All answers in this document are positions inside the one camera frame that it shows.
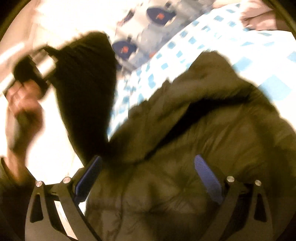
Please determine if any dark olive puffer jacket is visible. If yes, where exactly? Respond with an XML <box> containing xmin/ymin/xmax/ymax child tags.
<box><xmin>47</xmin><ymin>32</ymin><xmax>295</xmax><ymax>240</ymax></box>

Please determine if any person's left hand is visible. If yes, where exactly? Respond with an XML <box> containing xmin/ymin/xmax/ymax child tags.
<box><xmin>4</xmin><ymin>79</ymin><xmax>44</xmax><ymax>156</ymax></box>

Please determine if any whale pattern curtain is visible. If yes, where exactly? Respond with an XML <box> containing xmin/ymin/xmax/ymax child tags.
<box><xmin>109</xmin><ymin>1</ymin><xmax>214</xmax><ymax>75</ymax></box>

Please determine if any blue white checkered bed cover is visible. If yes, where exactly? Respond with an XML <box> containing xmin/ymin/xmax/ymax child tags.
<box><xmin>107</xmin><ymin>4</ymin><xmax>295</xmax><ymax>137</ymax></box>

